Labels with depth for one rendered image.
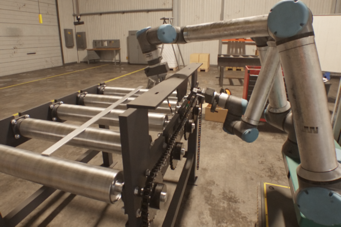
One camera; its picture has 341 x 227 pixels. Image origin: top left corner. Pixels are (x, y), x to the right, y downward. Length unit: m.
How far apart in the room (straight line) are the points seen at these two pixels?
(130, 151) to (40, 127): 0.80
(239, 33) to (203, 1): 10.44
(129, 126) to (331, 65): 5.16
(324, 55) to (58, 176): 5.29
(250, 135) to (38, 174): 0.98
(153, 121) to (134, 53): 10.55
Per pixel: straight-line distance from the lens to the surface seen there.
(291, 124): 1.42
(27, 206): 1.70
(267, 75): 1.13
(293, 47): 0.71
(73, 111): 1.50
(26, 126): 1.38
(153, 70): 1.14
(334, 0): 11.97
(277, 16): 0.72
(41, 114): 1.60
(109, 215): 1.90
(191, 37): 1.06
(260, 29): 0.90
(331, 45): 5.45
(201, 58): 9.10
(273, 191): 1.70
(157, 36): 1.01
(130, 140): 0.58
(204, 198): 2.00
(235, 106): 1.23
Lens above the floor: 1.35
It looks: 16 degrees down
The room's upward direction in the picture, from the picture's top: straight up
